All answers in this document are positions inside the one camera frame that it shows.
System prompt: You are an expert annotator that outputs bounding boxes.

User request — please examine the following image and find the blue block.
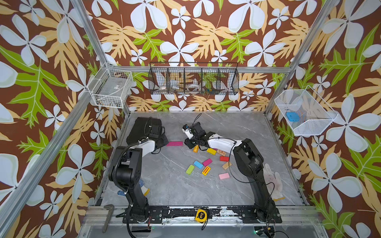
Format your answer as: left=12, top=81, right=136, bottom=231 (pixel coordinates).
left=193, top=161, right=203, bottom=169

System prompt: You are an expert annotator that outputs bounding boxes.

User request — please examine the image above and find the green block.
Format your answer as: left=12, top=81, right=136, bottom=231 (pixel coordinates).
left=186, top=165, right=195, bottom=175

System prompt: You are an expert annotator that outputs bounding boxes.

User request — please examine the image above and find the orange cylinder block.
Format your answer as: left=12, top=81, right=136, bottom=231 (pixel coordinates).
left=193, top=145, right=199, bottom=153

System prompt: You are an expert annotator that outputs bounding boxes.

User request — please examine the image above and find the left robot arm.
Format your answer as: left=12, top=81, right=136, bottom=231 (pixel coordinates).
left=108, top=117, right=169, bottom=222

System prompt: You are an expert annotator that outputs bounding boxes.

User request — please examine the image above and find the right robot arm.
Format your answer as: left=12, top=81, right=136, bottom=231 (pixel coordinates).
left=182, top=122, right=282, bottom=223

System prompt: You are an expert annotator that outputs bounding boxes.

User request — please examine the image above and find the black plastic case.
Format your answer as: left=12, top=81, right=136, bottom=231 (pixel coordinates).
left=126, top=117, right=149, bottom=144

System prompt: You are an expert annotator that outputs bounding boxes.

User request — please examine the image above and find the patterned wooden block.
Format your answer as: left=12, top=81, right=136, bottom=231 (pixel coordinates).
left=217, top=149, right=226, bottom=156

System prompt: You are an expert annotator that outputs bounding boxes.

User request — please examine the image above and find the yellow red striped block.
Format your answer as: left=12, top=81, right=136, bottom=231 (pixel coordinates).
left=202, top=166, right=211, bottom=176

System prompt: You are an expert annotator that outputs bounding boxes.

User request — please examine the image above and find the tan wooden block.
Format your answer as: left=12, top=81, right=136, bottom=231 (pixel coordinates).
left=222, top=162, right=232, bottom=170

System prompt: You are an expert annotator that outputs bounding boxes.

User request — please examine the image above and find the light pink block bottom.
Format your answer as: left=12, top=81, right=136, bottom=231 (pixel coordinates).
left=218, top=173, right=230, bottom=180

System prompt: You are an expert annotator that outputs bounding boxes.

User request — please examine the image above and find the blue knit glove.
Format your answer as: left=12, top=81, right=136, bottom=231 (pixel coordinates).
left=117, top=179, right=150, bottom=196

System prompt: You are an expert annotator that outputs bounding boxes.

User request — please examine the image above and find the yellow tape measure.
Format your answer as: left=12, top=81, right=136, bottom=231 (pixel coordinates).
left=194, top=209, right=208, bottom=223

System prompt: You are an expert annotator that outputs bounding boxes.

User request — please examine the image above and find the white work glove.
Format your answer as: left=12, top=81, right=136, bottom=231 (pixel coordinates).
left=264, top=164, right=284, bottom=201

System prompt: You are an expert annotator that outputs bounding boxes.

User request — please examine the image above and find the grey metal clamp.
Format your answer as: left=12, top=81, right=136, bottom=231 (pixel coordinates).
left=102, top=204, right=115, bottom=233

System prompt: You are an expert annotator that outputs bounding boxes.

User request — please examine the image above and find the blue object in basket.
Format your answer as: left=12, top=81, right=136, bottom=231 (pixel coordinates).
left=286, top=112, right=300, bottom=123

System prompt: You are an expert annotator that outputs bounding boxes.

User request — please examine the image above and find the black wire basket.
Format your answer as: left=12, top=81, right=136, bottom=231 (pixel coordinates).
left=147, top=62, right=240, bottom=95

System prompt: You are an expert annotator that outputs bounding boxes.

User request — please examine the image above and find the white wire basket left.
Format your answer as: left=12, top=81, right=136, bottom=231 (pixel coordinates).
left=88, top=63, right=134, bottom=109

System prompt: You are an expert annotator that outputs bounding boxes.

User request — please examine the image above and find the white wire basket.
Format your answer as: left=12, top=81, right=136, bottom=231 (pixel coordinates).
left=88, top=63, right=134, bottom=109
left=274, top=86, right=338, bottom=136

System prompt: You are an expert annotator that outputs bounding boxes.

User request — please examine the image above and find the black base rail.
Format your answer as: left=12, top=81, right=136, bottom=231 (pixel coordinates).
left=141, top=205, right=282, bottom=224

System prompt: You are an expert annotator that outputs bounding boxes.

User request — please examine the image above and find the white wire basket right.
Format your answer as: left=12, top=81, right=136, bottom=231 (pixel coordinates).
left=274, top=86, right=338, bottom=136

